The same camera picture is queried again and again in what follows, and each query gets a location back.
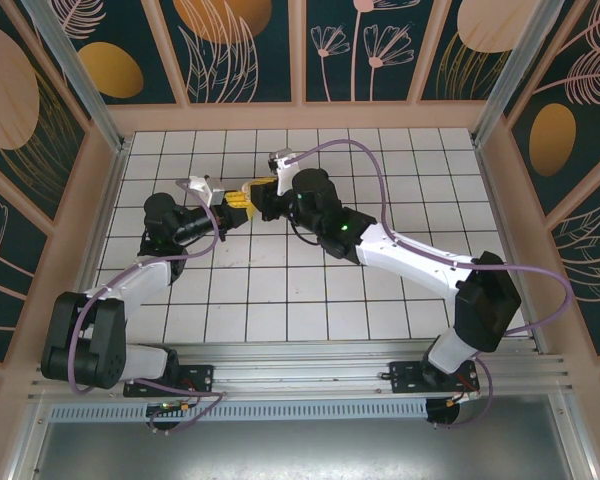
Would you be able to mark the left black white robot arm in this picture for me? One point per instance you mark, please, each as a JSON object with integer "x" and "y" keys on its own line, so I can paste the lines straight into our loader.
{"x": 135, "y": 280}

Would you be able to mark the small green circuit board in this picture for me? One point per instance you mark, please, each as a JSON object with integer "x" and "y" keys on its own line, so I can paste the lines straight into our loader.
{"x": 167, "y": 407}

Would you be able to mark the grey sheet metal tray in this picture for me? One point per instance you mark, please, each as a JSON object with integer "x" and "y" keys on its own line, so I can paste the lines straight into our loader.
{"x": 300, "y": 450}

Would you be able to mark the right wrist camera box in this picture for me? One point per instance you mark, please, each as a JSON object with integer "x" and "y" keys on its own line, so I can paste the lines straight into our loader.
{"x": 280, "y": 160}

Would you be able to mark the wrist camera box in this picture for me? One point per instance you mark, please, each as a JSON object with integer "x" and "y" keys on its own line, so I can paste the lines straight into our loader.
{"x": 207, "y": 187}
{"x": 280, "y": 160}

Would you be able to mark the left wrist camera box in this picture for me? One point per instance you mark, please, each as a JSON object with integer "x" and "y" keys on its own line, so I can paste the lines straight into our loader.
{"x": 207, "y": 187}

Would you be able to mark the aluminium side rail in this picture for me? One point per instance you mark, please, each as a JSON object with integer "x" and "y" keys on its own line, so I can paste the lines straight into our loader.
{"x": 109, "y": 200}
{"x": 495, "y": 200}

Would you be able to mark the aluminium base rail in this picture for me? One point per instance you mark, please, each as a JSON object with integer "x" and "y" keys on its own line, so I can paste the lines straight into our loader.
{"x": 300, "y": 370}

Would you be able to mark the aluminium corner post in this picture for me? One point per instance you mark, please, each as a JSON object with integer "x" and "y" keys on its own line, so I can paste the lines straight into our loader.
{"x": 70, "y": 60}
{"x": 510, "y": 65}

